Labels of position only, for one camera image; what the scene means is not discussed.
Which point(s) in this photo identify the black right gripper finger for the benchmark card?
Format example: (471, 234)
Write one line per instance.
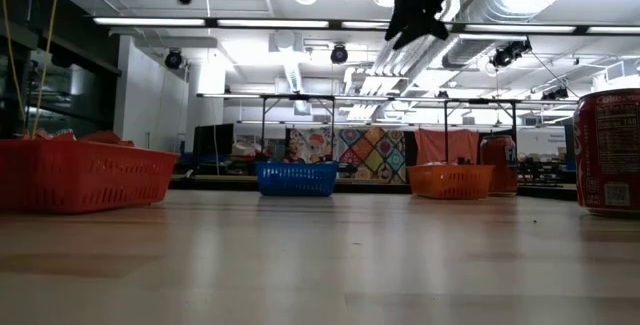
(422, 32)
(399, 24)

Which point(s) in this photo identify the black monitor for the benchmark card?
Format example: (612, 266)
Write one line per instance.
(214, 140)

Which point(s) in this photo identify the silver ventilation duct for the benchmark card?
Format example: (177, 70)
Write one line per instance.
(492, 5)

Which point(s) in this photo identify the black aluminium table frame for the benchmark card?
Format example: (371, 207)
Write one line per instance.
(370, 188)

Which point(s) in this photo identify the long ceiling light bar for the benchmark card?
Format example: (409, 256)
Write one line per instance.
(150, 21)

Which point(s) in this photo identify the blue plastic basket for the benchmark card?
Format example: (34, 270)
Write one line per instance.
(297, 180)

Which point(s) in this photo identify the orange plastic basket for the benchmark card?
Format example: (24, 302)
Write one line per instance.
(450, 182)

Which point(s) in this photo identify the orange hanging cloth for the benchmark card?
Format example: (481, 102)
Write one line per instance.
(445, 147)

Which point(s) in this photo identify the black track light cluster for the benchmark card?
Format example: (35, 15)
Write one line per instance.
(507, 55)
(555, 94)

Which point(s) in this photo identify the black metal table frame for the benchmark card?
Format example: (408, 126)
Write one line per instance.
(480, 101)
(297, 97)

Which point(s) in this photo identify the colourful patchwork quilt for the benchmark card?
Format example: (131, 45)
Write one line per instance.
(375, 155)

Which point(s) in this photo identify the red cola can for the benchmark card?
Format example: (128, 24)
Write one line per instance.
(607, 155)
(500, 152)

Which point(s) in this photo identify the red plastic basket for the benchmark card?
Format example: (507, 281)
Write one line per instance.
(90, 177)

